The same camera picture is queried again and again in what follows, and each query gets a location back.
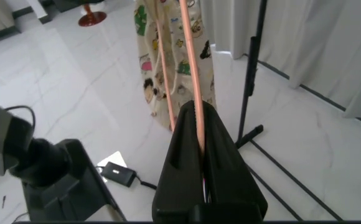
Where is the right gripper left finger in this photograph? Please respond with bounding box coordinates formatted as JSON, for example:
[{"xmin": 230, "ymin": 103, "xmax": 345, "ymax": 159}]
[{"xmin": 151, "ymin": 100, "xmax": 205, "ymax": 223}]

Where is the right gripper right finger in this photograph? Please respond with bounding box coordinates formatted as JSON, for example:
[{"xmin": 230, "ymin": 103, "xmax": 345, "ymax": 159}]
[{"xmin": 202, "ymin": 101, "xmax": 268, "ymax": 223}]

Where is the pink clothes hanger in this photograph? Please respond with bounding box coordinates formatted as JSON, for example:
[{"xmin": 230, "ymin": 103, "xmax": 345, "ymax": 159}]
[{"xmin": 153, "ymin": 0, "xmax": 212, "ymax": 203}]

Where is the cream printed garment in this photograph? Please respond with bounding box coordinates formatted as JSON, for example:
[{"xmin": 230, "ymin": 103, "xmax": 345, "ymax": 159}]
[{"xmin": 133, "ymin": 0, "xmax": 217, "ymax": 132}]

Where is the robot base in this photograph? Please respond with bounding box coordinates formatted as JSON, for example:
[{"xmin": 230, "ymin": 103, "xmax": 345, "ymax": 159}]
[{"xmin": 21, "ymin": 139, "xmax": 128, "ymax": 223}]

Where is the black clothes rack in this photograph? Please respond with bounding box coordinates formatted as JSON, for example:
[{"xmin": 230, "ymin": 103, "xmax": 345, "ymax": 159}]
[{"xmin": 235, "ymin": 0, "xmax": 345, "ymax": 222}]

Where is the black power adapter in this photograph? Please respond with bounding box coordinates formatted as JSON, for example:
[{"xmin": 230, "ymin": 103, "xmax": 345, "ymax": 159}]
[{"xmin": 101, "ymin": 161, "xmax": 137, "ymax": 187}]

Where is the white curtain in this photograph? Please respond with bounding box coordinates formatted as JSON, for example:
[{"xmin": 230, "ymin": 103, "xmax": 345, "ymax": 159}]
[{"xmin": 199, "ymin": 0, "xmax": 361, "ymax": 125}]

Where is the black power cable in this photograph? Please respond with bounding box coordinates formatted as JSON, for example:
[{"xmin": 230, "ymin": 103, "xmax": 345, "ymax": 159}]
[{"xmin": 135, "ymin": 177, "xmax": 158, "ymax": 190}]

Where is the red pedestal stool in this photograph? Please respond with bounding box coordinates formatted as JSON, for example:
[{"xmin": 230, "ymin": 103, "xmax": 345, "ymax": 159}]
[{"xmin": 77, "ymin": 2, "xmax": 108, "ymax": 27}]

